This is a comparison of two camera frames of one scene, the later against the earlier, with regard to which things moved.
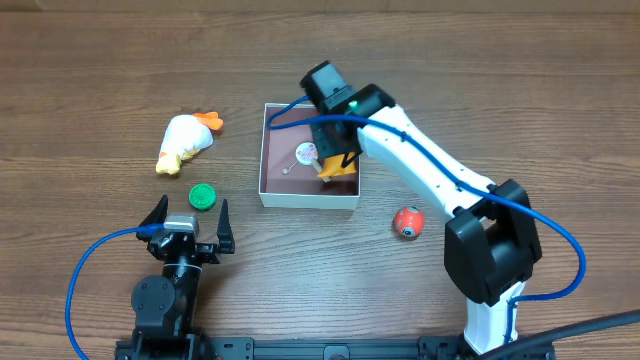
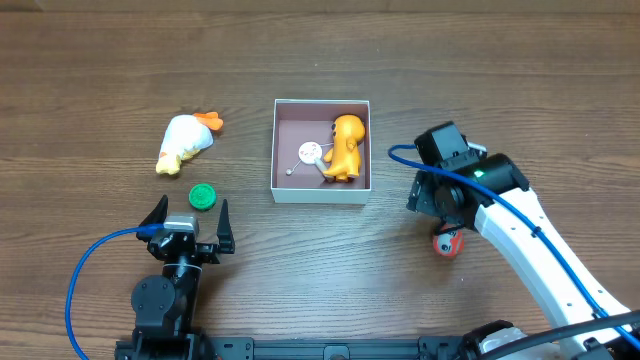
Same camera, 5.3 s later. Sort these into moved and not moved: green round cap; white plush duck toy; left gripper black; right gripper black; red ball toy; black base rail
Moved: red ball toy; right gripper black
Not moved: black base rail; white plush duck toy; left gripper black; green round cap
